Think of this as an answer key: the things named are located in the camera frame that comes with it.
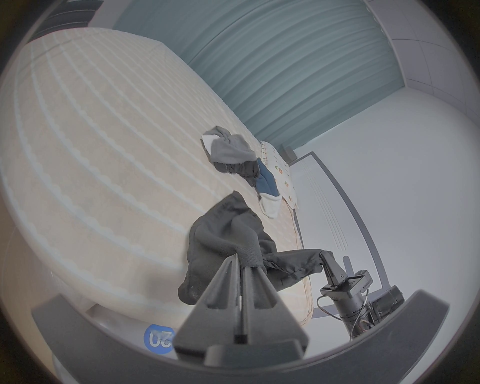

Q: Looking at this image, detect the pile of clothes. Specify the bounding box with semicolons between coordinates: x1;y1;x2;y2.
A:
200;125;282;219

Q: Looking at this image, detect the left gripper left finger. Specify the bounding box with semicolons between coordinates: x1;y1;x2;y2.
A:
172;254;241;362

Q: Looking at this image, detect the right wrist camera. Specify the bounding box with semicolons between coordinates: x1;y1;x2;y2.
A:
347;270;373;294

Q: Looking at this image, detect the bed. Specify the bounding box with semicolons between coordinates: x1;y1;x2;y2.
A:
0;26;392;331

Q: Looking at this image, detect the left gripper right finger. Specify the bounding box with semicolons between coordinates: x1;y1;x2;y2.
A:
240;264;309;353

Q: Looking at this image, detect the black T-shirt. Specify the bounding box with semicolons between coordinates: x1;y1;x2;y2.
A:
177;190;334;305

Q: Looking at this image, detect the blue-green curtain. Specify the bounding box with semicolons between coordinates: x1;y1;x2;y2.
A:
112;0;271;64
187;0;407;151

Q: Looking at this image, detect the black chest of drawers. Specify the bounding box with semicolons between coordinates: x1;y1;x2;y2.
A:
49;0;104;28

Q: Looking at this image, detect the white printed pillow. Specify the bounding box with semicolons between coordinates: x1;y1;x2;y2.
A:
260;140;301;209

